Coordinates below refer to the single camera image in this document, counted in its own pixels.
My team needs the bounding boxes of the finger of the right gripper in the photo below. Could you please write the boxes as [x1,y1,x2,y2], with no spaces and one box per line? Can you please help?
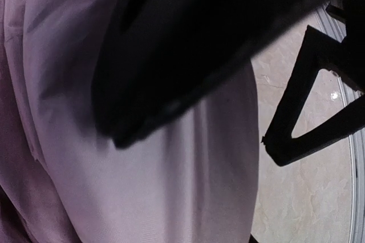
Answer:
[91,0,351,149]
[261,25,365,167]

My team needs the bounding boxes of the pink folding umbrella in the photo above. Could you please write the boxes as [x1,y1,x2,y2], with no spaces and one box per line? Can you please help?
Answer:
[1,0,259,242]

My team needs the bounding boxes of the front aluminium rail base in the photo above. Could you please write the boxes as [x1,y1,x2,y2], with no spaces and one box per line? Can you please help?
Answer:
[316,5,364,242]

